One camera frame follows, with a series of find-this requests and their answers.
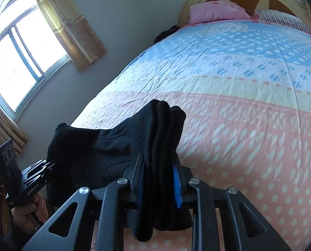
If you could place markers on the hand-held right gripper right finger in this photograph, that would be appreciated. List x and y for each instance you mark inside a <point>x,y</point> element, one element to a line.
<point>177,188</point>

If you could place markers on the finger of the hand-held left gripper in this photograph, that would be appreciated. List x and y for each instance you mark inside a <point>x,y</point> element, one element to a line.
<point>40,165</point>
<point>40,177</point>

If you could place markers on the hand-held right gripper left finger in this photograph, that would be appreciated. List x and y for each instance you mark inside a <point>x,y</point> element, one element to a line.
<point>139,193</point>

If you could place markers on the black pants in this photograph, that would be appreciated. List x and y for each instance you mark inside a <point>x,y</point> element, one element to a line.
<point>113,146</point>

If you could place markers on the person's left forearm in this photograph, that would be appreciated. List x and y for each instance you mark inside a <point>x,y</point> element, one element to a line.
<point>14,240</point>

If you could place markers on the person's left hand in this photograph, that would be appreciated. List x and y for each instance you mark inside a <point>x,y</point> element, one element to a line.
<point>22,217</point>

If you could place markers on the yellow patterned curtain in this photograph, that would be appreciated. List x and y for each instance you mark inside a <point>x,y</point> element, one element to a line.
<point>4,130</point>
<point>72,31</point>

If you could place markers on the brown wooden furniture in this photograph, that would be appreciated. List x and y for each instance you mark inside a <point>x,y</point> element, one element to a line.
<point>2,214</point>

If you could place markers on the pink blue dotted bed sheet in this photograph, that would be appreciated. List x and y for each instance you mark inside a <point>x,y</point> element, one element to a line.
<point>249,109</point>

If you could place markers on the large sliding window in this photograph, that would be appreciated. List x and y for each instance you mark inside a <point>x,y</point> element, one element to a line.
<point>27,57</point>

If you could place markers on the black cloth bundle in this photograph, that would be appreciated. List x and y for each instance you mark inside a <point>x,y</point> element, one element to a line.
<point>166,34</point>

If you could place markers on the pink pillow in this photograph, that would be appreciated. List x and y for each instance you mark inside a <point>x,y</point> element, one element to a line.
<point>218,11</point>

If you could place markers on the striped pillow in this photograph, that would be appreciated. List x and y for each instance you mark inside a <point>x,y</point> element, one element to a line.
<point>281,18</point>

